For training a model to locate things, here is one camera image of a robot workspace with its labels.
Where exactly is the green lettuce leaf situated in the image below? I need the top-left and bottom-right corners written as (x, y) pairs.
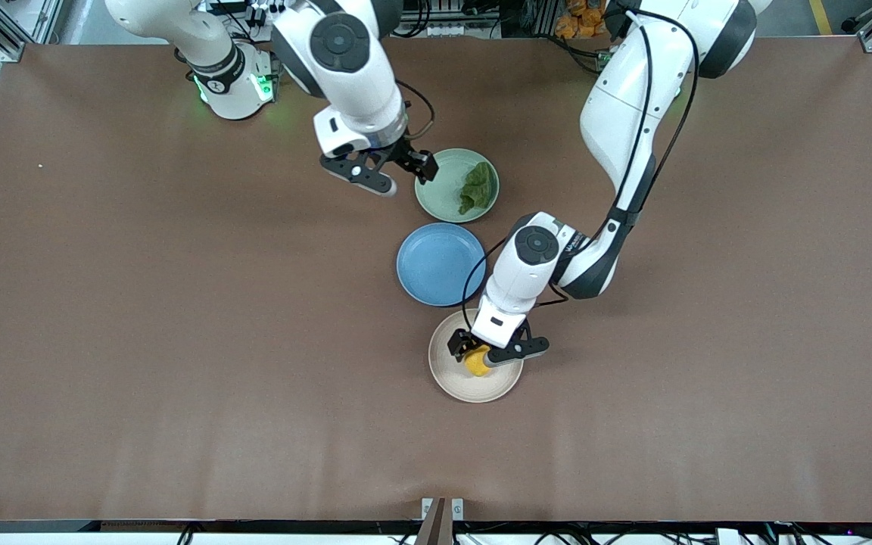
top-left (457, 160), bottom-right (493, 216)

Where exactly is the brown camera mount post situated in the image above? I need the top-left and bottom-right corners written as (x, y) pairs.
top-left (415, 497), bottom-right (453, 545)

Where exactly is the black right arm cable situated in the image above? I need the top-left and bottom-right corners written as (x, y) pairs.
top-left (397, 79), bottom-right (437, 145)

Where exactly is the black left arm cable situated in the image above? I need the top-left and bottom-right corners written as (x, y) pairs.
top-left (461, 8), bottom-right (702, 338)

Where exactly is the white mount bracket plate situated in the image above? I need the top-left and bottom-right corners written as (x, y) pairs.
top-left (421, 497), bottom-right (465, 522)

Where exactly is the yellow lemon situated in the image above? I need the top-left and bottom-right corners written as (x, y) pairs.
top-left (464, 344), bottom-right (492, 378)

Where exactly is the beige plate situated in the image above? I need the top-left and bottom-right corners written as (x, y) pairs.
top-left (428, 308), bottom-right (525, 403)

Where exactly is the blue plate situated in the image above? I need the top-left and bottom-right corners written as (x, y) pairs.
top-left (396, 223), bottom-right (487, 307)

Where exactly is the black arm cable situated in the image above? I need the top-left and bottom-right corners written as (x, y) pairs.
top-left (397, 79), bottom-right (437, 145)
top-left (461, 8), bottom-right (702, 338)

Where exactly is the light green plate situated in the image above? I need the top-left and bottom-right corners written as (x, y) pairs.
top-left (414, 148), bottom-right (500, 224)

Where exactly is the orange snack packets pile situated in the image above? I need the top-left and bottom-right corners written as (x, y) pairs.
top-left (555, 0), bottom-right (612, 40)

